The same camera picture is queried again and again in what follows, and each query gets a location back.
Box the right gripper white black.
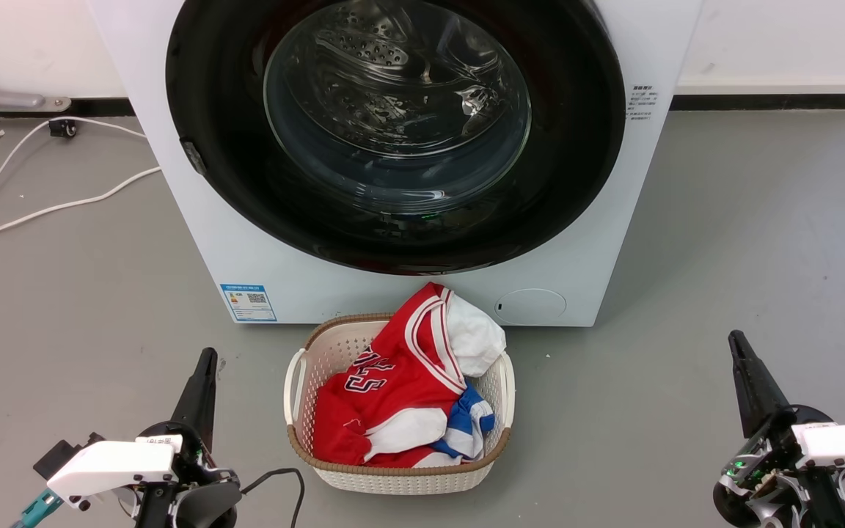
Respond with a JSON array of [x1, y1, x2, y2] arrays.
[[713, 330, 845, 528]]

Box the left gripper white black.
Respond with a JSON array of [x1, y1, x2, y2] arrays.
[[34, 348, 244, 528]]

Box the black round glass washer door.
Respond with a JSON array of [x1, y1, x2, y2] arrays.
[[165, 0, 627, 276]]

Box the white front-load washing machine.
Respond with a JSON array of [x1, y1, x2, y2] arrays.
[[87, 0, 706, 328]]

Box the blue energy label sticker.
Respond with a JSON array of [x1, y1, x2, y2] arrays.
[[220, 284, 277, 323]]

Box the red white basketball jersey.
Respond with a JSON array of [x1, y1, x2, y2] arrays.
[[311, 282, 469, 469]]

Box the cream plastic laundry basket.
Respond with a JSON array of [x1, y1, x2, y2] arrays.
[[283, 312, 516, 496]]

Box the round white filter cover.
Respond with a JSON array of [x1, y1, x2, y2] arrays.
[[494, 287, 568, 325]]

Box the blue white striped garment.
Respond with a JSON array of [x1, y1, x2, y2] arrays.
[[430, 381, 497, 461]]

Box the white cloth garment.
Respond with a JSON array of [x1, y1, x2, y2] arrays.
[[446, 292, 507, 378]]

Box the small printed text sticker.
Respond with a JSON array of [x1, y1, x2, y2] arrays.
[[626, 83, 659, 122]]

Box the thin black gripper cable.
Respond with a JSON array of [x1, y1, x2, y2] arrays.
[[241, 468, 306, 528]]

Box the teal cable connector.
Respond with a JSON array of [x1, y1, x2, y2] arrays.
[[12, 488, 64, 528]]

